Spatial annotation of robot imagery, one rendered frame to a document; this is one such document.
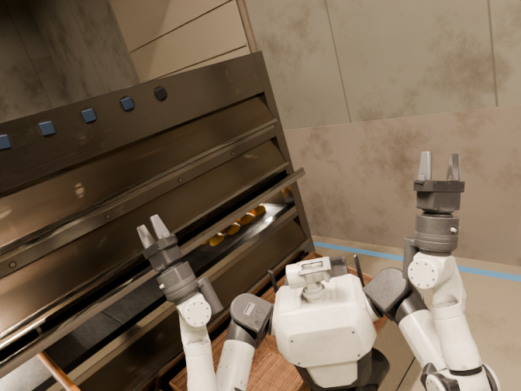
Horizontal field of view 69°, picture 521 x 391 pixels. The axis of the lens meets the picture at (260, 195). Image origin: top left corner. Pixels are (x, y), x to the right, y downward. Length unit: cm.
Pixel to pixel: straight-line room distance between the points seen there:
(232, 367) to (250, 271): 110
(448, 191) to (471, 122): 239
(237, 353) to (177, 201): 90
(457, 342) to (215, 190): 133
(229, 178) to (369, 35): 194
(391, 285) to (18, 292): 123
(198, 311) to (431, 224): 57
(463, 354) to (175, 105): 145
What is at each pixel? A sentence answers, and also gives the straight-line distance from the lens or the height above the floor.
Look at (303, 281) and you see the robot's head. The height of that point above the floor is 148.
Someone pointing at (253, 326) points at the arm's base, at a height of 138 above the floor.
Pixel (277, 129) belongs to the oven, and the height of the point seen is 166.
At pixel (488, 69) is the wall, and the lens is 318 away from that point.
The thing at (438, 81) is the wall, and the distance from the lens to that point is 329.
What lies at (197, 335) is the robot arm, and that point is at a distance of 106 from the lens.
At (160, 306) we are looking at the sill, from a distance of 184.
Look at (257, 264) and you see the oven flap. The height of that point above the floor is 102.
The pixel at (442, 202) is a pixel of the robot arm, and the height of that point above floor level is 166.
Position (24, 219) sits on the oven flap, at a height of 178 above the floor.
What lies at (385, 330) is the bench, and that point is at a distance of 233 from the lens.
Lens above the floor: 204
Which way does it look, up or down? 18 degrees down
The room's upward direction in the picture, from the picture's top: 17 degrees counter-clockwise
